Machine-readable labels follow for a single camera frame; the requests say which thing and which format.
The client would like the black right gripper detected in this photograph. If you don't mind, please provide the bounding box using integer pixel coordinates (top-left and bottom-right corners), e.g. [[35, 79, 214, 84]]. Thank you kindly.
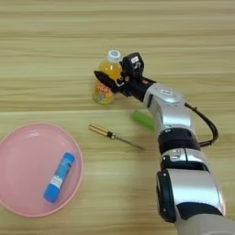
[[93, 70, 157, 103]]

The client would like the orange juice bottle white cap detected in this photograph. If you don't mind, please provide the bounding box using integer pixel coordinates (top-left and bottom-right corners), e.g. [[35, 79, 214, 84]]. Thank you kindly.
[[91, 49, 124, 106]]

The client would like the screwdriver with amber striped handle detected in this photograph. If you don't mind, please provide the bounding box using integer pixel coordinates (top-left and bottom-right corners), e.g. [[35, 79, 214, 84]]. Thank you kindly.
[[88, 123, 146, 151]]

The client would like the blue glue stick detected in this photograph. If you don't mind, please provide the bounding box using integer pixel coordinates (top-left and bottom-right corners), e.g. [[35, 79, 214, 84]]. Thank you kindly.
[[42, 151, 76, 204]]

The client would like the round pink plate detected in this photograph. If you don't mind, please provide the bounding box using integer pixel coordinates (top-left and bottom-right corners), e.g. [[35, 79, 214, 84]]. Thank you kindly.
[[0, 122, 84, 218]]

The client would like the small black box white label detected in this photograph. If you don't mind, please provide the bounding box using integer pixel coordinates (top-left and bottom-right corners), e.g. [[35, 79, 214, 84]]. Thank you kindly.
[[121, 51, 145, 79]]

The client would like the green flat stick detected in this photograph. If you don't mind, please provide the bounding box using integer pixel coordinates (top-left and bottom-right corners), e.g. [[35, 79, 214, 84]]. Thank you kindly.
[[130, 109, 157, 133]]

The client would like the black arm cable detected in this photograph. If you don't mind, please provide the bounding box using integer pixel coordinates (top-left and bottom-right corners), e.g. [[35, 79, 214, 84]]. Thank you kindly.
[[184, 102, 220, 149]]

